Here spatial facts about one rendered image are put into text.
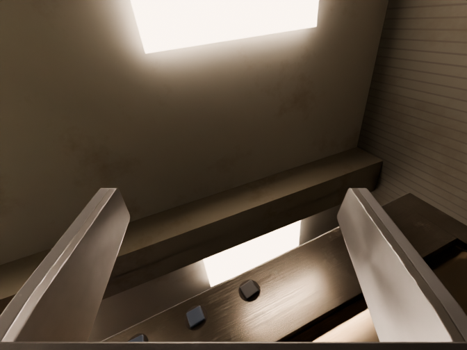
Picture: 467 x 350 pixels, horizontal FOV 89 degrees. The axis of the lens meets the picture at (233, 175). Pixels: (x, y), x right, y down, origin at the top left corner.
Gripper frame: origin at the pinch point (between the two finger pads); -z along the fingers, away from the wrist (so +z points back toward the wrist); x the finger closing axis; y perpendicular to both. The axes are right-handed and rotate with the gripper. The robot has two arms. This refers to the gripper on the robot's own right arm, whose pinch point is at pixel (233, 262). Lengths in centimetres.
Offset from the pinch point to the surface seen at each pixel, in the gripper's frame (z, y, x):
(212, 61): -171, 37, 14
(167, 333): -18, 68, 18
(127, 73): -150, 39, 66
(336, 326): -18, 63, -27
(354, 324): -18, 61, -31
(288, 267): -34, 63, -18
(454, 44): -175, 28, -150
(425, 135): -166, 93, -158
